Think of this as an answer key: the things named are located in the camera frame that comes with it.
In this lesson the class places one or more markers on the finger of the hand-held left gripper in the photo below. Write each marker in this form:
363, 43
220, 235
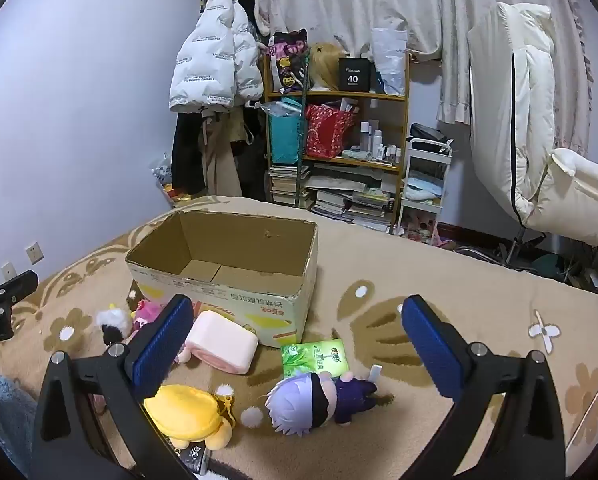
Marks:
14, 285

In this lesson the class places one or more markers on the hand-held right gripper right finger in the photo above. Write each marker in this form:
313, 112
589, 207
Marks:
431, 345

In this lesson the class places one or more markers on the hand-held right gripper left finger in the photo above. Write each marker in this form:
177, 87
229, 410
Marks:
161, 345

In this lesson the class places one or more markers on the yellow plush toy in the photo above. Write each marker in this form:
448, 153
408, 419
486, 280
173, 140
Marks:
184, 410

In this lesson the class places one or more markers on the cardboard box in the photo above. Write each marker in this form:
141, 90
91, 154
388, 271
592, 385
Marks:
259, 310

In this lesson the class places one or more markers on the green tissue pack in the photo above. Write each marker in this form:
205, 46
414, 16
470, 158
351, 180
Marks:
319, 357

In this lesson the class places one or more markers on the pale-haired plush doll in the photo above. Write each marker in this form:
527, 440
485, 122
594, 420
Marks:
299, 400

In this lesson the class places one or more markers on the pink plush toy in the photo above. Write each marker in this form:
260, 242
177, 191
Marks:
146, 312

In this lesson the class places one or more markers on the black white small plush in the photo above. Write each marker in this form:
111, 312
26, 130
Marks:
114, 317

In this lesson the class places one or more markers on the pink white plush block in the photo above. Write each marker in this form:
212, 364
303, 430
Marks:
224, 345

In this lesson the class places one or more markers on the white pompom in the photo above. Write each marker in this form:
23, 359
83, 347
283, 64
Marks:
252, 417

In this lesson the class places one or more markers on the small black packet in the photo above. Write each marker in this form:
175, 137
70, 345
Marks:
195, 457

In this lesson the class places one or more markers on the light blue cloth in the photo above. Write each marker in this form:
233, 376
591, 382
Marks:
421, 191

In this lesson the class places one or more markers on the stack of books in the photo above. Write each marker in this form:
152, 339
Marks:
354, 200
286, 185

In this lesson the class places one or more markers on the crumpled plastic bag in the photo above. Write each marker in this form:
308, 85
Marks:
163, 170

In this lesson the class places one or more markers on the white utility cart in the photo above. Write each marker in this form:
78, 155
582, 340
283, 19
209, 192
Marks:
429, 157

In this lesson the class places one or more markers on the dark hanging coat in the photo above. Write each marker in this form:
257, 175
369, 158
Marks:
184, 155

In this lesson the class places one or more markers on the beige trousers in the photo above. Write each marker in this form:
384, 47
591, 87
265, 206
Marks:
219, 160

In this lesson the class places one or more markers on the group of small bottles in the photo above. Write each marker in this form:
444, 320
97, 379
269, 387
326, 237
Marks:
379, 142

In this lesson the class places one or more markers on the cream coat on stand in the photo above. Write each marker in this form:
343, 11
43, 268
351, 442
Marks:
499, 135

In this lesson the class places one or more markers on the red patterned bag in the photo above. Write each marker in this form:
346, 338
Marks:
329, 130

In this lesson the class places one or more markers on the teal bag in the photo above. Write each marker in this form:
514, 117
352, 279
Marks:
284, 135

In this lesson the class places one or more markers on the green pole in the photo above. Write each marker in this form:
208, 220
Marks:
301, 135

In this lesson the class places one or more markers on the wooden bookshelf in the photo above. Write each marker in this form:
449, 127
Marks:
329, 95

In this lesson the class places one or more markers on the black box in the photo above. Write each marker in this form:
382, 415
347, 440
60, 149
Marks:
354, 77

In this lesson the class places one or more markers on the clear plastic bag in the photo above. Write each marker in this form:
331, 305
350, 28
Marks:
391, 60

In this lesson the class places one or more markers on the white puffer jacket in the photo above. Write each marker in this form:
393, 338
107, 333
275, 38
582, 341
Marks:
214, 60

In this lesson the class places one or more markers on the blonde wig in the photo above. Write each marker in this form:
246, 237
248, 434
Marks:
326, 65

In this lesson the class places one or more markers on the black pink printed bag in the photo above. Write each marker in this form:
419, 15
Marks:
289, 60

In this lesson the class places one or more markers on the pale pleated curtain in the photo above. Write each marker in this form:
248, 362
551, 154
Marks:
354, 0

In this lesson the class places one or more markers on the white wall outlet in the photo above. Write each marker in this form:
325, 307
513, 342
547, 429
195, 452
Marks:
9, 271
34, 253

